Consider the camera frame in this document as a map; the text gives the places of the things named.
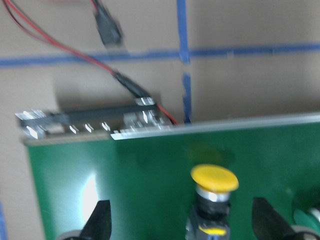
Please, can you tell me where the yellow push button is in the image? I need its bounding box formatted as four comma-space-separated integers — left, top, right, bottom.
185, 164, 239, 240

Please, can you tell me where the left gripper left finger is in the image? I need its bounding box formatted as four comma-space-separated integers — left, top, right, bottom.
79, 200, 112, 240

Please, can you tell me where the green conveyor belt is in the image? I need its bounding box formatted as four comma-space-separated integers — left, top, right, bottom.
23, 112, 320, 240

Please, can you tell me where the red black power cable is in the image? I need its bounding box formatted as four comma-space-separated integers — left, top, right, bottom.
0, 0, 180, 126

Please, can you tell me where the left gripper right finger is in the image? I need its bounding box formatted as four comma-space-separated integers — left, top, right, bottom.
251, 197, 295, 240

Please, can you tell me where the green push button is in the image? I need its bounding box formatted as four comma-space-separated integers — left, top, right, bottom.
293, 204, 320, 233

